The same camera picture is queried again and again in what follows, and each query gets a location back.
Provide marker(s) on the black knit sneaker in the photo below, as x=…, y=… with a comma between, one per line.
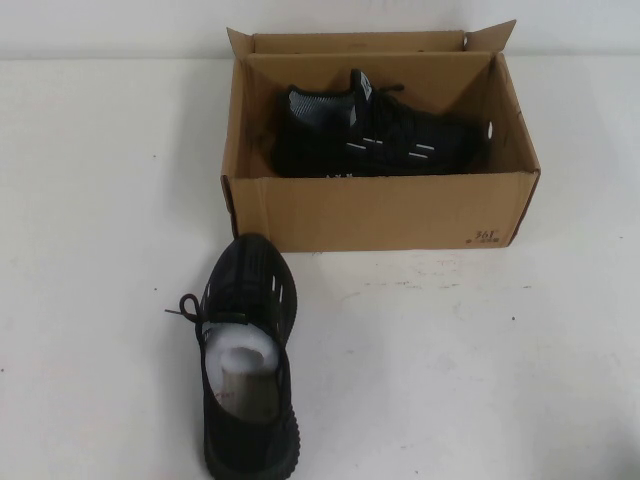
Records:
x=400, y=135
x=245, y=435

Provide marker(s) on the brown cardboard shoe box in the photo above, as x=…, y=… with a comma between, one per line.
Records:
x=380, y=210

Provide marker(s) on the white foam shoe stuffing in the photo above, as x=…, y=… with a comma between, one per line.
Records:
x=240, y=345

